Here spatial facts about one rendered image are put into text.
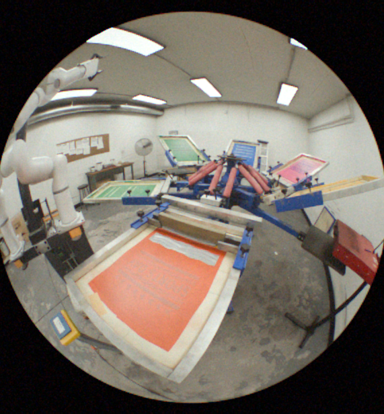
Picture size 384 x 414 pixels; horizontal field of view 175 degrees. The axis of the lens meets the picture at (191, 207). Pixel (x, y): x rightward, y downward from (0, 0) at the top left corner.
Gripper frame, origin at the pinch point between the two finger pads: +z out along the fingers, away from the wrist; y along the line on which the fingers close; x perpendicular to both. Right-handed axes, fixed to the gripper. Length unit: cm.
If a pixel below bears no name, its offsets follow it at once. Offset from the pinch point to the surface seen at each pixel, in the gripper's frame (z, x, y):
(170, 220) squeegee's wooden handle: -40, 63, 57
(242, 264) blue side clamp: -58, 90, 36
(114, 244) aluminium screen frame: -59, 39, 60
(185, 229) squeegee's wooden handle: -43, 70, 54
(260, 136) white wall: 318, 280, 128
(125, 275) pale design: -71, 48, 51
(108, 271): -72, 40, 54
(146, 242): -52, 54, 63
